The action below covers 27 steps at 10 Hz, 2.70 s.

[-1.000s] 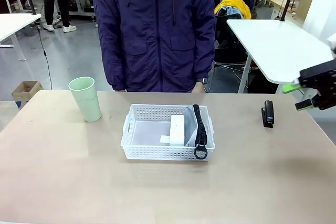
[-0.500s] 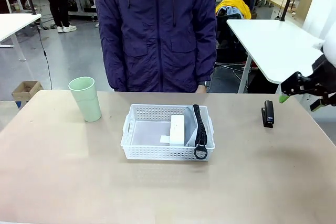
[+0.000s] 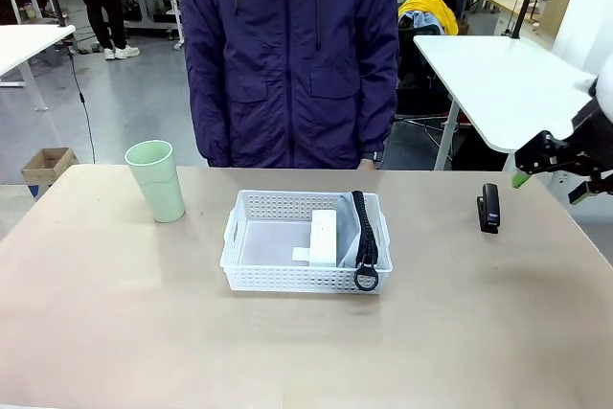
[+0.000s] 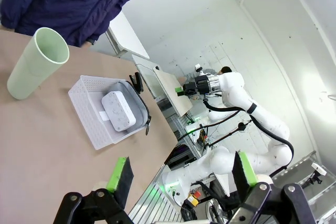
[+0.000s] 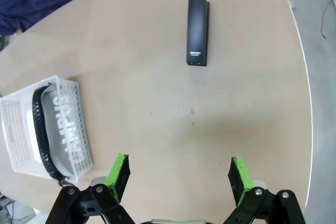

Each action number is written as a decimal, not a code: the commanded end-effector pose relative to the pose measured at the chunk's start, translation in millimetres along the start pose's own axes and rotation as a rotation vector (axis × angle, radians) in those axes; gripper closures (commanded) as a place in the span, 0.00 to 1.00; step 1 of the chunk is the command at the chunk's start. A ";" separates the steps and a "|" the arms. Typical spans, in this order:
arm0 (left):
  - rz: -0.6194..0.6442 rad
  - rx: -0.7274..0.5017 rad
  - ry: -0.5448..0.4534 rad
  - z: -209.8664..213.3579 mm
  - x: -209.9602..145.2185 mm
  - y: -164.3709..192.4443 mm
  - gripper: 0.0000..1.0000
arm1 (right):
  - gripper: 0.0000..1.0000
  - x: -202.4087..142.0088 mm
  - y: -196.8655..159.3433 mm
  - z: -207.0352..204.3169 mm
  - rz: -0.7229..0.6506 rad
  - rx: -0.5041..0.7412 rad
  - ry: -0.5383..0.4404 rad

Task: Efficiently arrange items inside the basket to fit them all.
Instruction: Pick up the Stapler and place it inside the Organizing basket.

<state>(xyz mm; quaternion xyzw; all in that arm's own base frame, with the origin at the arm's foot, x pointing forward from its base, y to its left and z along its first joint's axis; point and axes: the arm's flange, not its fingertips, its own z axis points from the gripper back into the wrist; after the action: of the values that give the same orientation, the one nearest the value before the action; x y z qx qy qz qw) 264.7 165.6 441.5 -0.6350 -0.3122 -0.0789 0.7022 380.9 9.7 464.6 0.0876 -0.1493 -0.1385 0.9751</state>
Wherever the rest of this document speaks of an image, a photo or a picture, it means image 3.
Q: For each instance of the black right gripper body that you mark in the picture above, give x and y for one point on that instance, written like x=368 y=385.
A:
x=591 y=129

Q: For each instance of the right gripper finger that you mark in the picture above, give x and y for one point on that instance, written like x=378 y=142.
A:
x=541 y=155
x=596 y=174

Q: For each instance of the black stapler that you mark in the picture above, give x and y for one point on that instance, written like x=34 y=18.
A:
x=491 y=210

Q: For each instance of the white rectangular box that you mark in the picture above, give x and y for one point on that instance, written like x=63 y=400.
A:
x=323 y=236

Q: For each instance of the pale green plastic cup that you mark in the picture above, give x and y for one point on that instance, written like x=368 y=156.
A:
x=158 y=184

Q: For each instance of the person's right forearm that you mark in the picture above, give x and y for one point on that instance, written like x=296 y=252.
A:
x=206 y=117

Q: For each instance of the person's left forearm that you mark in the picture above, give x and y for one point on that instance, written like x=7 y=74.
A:
x=378 y=112

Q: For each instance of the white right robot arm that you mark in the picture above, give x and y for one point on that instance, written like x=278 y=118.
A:
x=606 y=88

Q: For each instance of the white perforated plastic basket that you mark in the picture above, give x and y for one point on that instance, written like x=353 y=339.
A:
x=268 y=279

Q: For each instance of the person's left hand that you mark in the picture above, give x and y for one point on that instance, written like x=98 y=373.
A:
x=368 y=165

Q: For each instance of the white desk with angled legs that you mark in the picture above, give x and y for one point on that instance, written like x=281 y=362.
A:
x=503 y=83

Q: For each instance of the black office chair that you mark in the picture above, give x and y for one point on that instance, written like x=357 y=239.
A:
x=421 y=88

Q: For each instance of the wooden top desk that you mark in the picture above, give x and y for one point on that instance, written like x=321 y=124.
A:
x=507 y=3

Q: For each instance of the yellow jacket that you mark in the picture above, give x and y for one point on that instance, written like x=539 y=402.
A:
x=433 y=6

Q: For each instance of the small white paper label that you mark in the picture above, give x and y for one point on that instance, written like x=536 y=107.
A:
x=301 y=255

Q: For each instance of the person in navy jacket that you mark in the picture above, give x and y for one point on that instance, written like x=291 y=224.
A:
x=287 y=69

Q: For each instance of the person in black trousers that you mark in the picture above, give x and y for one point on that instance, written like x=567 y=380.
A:
x=100 y=2

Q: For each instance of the open cardboard box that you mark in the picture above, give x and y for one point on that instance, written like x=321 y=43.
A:
x=48 y=167

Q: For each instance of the white desk with clamped pole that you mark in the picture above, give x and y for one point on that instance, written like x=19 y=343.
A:
x=29 y=45

